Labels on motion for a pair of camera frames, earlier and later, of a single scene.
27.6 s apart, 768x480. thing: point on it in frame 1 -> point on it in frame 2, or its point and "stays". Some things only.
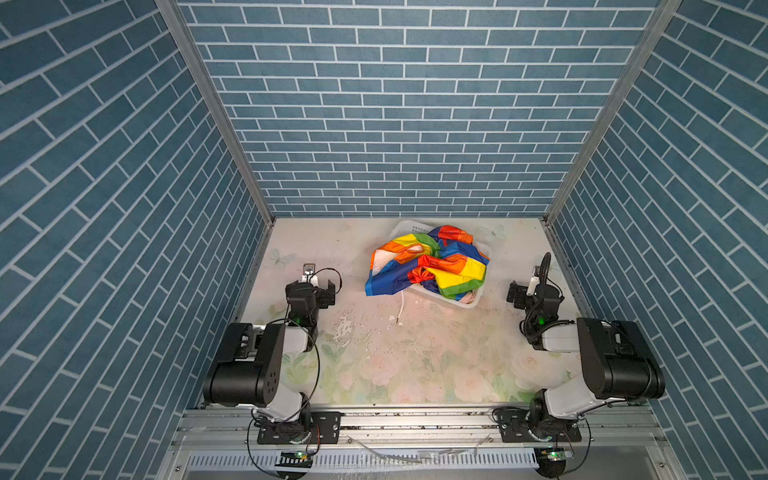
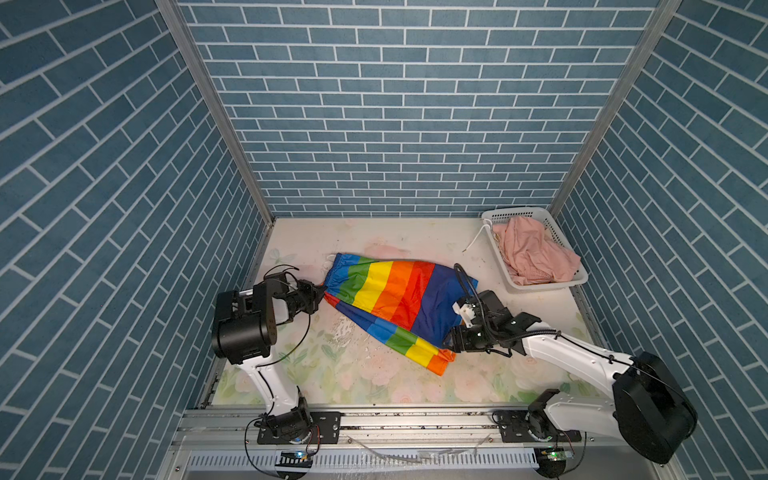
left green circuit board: [295, 459] stays
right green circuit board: [556, 455] stays
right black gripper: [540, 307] -> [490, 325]
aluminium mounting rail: [419, 443] stays
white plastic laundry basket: [408, 227] -> [491, 217]
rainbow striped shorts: [443, 260] -> [410, 305]
